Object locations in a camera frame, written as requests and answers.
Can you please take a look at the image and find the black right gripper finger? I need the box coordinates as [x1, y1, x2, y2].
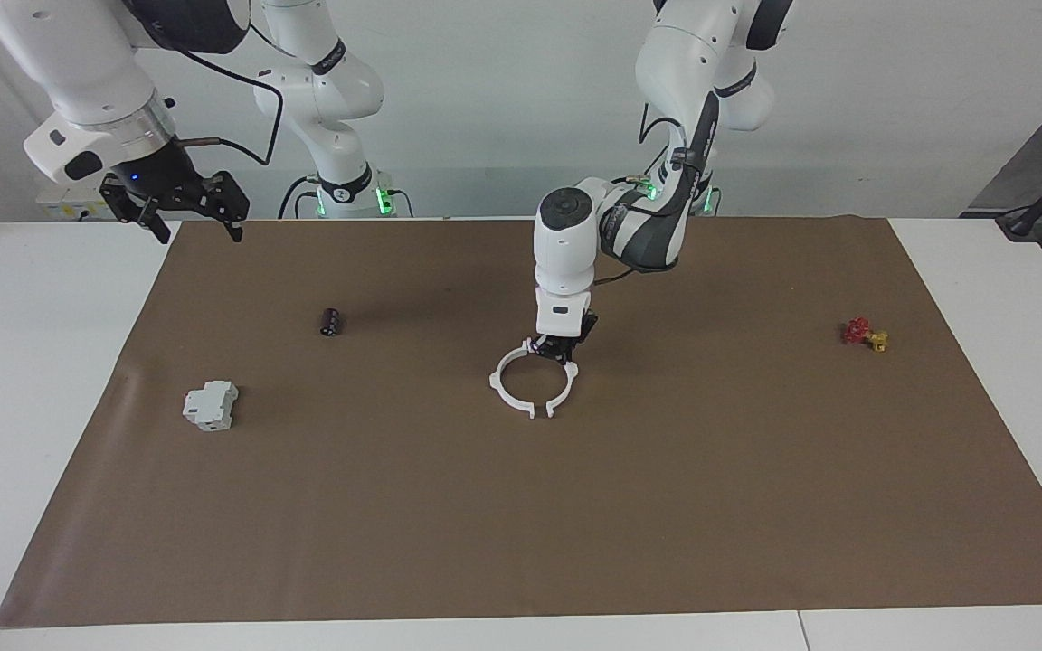
[134, 201, 171, 245]
[213, 170, 251, 243]

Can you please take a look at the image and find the white half pipe clamp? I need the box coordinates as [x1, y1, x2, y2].
[489, 342, 537, 420]
[528, 339, 579, 419]

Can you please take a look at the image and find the white power strip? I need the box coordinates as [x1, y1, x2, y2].
[35, 185, 115, 221]

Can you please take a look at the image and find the brown paper table mat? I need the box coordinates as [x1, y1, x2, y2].
[0, 215, 1042, 627]

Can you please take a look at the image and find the white circuit breaker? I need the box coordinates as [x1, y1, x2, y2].
[182, 380, 239, 432]

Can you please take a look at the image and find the black base cable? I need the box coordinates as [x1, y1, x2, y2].
[279, 175, 316, 220]

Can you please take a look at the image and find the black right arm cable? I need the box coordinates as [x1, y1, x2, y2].
[173, 23, 285, 168]

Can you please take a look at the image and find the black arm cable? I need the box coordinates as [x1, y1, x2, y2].
[593, 90, 721, 286]
[173, 23, 285, 168]

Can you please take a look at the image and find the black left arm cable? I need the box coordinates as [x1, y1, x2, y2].
[593, 90, 721, 286]

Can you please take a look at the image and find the red handle brass valve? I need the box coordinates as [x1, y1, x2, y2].
[842, 317, 890, 353]

